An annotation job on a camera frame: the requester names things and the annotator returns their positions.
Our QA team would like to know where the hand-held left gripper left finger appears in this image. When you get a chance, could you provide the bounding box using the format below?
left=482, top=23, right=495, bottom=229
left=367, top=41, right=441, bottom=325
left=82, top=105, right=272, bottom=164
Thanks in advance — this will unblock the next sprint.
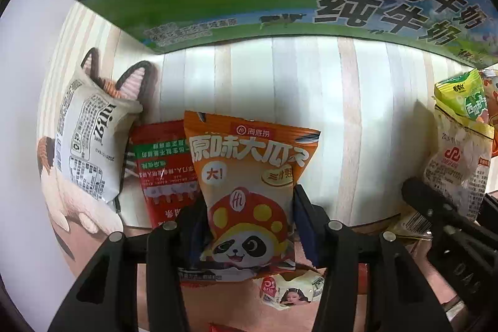
left=47, top=197, right=213, bottom=332

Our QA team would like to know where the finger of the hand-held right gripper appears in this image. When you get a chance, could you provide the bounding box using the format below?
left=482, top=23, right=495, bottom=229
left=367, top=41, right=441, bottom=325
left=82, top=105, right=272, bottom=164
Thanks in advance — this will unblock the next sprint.
left=402, top=177, right=462, bottom=226

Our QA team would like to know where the small portrait snack packet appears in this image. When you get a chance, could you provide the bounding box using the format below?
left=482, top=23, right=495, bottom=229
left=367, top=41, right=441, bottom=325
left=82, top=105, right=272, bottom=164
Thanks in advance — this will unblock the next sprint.
left=260, top=270, right=326, bottom=311

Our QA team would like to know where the green snack packet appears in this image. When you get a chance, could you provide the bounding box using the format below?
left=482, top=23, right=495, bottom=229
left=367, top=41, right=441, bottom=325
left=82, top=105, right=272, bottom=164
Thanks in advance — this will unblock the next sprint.
left=434, top=68, right=489, bottom=122

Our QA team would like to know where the orange panda snack packet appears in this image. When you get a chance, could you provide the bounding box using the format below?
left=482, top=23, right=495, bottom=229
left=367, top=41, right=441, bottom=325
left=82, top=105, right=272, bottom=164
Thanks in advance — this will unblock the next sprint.
left=184, top=110, right=322, bottom=283

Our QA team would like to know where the white red logo snack packet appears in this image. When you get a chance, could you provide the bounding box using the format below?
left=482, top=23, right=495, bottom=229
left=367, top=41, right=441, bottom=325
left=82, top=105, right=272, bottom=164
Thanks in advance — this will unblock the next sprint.
left=423, top=104, right=495, bottom=222

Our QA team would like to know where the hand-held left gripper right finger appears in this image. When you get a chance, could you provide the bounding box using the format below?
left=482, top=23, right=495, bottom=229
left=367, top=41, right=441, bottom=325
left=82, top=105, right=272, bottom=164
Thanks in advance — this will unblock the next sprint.
left=292, top=184, right=454, bottom=332

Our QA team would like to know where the striped cat printed blanket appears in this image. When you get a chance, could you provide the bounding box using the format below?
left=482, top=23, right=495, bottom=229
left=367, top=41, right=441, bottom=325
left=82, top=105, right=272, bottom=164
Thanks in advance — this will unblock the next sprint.
left=37, top=1, right=498, bottom=332

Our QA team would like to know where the pale yellow snack packet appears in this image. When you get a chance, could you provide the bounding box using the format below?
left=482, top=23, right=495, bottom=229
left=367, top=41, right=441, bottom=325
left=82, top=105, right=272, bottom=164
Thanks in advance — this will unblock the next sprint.
left=389, top=211, right=433, bottom=240

